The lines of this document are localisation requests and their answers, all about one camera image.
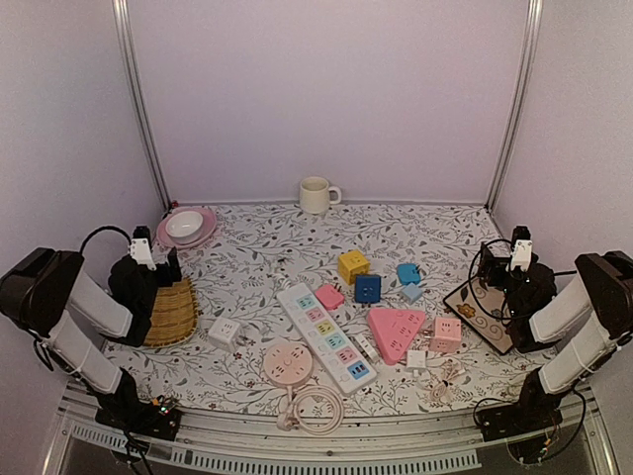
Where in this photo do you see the aluminium corner post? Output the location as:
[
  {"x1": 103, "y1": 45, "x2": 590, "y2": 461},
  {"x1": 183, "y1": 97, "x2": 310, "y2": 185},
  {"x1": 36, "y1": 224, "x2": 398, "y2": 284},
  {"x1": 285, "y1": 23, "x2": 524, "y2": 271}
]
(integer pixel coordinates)
[
  {"x1": 486, "y1": 0, "x2": 543, "y2": 214},
  {"x1": 112, "y1": 0, "x2": 171, "y2": 211}
]

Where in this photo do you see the aluminium corner post left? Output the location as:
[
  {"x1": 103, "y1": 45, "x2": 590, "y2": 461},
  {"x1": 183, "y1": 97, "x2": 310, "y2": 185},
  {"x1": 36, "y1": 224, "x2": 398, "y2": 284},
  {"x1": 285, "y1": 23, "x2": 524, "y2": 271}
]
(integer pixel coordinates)
[{"x1": 112, "y1": 0, "x2": 171, "y2": 211}]

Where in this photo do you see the white power strip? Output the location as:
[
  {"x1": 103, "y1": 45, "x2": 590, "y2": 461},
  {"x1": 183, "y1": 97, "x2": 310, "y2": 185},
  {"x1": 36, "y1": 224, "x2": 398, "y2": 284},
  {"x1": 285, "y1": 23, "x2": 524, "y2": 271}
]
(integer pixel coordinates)
[{"x1": 277, "y1": 283, "x2": 378, "y2": 396}]

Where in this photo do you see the front aluminium rail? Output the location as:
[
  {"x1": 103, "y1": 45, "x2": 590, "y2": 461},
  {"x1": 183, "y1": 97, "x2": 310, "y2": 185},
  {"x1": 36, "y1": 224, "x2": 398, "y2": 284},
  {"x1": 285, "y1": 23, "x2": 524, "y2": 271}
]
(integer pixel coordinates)
[{"x1": 44, "y1": 384, "x2": 620, "y2": 474}]

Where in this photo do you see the pink plate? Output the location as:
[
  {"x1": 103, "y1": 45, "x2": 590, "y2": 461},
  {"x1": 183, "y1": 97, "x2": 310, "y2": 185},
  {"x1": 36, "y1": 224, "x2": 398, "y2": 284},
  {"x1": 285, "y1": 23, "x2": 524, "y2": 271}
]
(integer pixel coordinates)
[{"x1": 156, "y1": 207, "x2": 218, "y2": 249}]

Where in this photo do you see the white bowl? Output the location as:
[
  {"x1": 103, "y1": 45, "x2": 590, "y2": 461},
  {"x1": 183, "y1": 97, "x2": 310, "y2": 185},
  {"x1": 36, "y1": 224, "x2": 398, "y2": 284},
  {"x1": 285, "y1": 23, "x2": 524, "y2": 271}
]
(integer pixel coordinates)
[{"x1": 165, "y1": 211, "x2": 204, "y2": 244}]

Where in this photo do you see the light blue charger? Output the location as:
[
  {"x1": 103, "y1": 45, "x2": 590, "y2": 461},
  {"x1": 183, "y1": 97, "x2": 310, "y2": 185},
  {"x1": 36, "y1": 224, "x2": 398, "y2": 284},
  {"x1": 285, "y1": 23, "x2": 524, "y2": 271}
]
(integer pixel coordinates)
[{"x1": 400, "y1": 283, "x2": 423, "y2": 304}]

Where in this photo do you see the dark blue plug adapter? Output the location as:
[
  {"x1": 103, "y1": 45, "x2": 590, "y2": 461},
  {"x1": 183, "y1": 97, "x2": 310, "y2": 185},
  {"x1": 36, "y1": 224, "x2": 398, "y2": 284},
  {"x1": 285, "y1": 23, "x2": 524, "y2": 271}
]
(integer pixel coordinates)
[{"x1": 354, "y1": 274, "x2": 382, "y2": 304}]

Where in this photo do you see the woven bamboo mat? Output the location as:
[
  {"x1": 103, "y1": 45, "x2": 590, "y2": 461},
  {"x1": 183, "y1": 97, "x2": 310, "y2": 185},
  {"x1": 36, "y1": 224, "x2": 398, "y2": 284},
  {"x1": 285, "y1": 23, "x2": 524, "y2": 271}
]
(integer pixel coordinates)
[{"x1": 142, "y1": 277, "x2": 199, "y2": 348}]

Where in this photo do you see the thin white bundled cable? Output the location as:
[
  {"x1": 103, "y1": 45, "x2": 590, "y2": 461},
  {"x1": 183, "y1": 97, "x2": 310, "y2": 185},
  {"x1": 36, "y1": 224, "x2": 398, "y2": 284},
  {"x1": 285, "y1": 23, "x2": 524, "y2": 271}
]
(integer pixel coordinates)
[{"x1": 417, "y1": 360, "x2": 476, "y2": 408}]

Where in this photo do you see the white charger plug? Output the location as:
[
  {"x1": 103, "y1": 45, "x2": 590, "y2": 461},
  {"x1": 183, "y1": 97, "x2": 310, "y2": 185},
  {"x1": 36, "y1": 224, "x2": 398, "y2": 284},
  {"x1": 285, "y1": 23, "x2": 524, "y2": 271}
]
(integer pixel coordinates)
[{"x1": 352, "y1": 334, "x2": 381, "y2": 363}]

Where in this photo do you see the cream ceramic mug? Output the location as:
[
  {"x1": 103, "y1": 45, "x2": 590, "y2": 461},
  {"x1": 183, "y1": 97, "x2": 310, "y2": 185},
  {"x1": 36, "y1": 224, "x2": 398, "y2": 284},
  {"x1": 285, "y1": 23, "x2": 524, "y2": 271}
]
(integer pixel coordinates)
[{"x1": 299, "y1": 176, "x2": 342, "y2": 215}]

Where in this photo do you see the floral coaster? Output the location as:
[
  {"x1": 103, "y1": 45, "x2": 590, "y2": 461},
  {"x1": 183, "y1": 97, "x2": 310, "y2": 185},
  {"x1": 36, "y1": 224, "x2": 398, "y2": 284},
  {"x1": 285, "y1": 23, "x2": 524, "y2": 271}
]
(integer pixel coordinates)
[{"x1": 443, "y1": 277, "x2": 513, "y2": 355}]

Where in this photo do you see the pink round socket base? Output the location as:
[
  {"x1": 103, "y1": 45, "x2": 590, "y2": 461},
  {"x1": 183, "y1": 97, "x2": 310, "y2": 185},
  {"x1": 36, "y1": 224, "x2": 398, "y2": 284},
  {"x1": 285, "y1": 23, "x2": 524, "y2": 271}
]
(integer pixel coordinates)
[{"x1": 263, "y1": 342, "x2": 314, "y2": 387}]

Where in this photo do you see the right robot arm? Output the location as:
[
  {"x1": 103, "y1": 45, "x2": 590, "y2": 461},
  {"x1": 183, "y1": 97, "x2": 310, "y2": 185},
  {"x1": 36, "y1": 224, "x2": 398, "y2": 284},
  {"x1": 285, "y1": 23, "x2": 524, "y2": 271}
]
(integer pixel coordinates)
[{"x1": 469, "y1": 239, "x2": 632, "y2": 431}]

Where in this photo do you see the white tiger cube socket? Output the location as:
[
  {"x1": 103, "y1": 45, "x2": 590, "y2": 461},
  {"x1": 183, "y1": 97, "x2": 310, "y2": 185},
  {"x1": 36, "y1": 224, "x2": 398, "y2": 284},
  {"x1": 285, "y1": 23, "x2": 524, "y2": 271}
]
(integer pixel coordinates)
[{"x1": 208, "y1": 317, "x2": 247, "y2": 353}]

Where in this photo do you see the pink triangular socket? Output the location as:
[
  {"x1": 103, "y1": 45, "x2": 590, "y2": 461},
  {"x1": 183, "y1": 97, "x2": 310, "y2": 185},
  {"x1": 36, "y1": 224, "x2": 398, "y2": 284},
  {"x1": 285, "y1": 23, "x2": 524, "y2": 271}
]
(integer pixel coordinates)
[{"x1": 367, "y1": 308, "x2": 426, "y2": 366}]

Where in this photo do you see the white coiled cable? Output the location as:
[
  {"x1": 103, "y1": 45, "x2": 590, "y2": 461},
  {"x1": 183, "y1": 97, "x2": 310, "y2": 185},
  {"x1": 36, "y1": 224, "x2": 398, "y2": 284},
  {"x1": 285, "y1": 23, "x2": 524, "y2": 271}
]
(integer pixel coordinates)
[{"x1": 274, "y1": 384, "x2": 345, "y2": 436}]

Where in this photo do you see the yellow cube socket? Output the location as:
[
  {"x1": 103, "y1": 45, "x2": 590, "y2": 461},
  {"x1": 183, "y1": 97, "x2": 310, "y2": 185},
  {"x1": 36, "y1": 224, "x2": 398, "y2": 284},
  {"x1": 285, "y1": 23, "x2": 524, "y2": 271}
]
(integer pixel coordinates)
[{"x1": 337, "y1": 249, "x2": 370, "y2": 285}]

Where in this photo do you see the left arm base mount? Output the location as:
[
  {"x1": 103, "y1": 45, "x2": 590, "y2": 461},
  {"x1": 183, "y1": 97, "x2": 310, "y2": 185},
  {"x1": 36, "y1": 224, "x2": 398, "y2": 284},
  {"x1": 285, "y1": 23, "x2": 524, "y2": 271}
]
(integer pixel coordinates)
[{"x1": 92, "y1": 369, "x2": 182, "y2": 441}]

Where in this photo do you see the pink plug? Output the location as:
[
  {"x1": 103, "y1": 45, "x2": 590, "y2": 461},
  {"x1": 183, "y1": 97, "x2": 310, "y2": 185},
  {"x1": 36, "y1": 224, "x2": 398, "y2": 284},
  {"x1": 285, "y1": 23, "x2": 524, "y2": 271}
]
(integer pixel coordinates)
[{"x1": 315, "y1": 284, "x2": 345, "y2": 311}]

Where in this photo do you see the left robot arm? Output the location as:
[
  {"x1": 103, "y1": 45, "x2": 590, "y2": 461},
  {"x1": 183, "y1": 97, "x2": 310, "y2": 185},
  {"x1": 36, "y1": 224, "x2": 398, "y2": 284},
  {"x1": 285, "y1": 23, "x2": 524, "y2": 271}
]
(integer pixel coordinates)
[{"x1": 1, "y1": 247, "x2": 182, "y2": 395}]

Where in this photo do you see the small white usb charger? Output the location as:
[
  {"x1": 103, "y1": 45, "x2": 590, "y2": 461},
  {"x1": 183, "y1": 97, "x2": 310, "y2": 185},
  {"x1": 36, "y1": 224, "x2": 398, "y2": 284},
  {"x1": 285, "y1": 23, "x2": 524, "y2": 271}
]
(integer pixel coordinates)
[{"x1": 406, "y1": 349, "x2": 427, "y2": 373}]

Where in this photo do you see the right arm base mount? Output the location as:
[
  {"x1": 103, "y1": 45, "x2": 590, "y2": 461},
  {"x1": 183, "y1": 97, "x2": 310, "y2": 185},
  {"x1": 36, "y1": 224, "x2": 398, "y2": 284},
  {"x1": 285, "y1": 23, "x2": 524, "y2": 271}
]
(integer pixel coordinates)
[{"x1": 473, "y1": 370, "x2": 563, "y2": 441}]

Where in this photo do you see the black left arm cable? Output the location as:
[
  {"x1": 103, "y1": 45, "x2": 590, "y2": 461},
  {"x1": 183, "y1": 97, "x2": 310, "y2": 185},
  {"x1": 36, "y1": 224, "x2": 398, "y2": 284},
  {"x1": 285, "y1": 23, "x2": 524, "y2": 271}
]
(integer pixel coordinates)
[{"x1": 78, "y1": 225, "x2": 133, "y2": 256}]

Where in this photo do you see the aluminium corner post right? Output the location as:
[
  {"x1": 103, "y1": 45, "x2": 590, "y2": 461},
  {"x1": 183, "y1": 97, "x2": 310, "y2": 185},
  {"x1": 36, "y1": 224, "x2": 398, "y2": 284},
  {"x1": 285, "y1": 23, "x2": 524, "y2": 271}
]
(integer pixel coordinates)
[{"x1": 486, "y1": 0, "x2": 543, "y2": 214}]

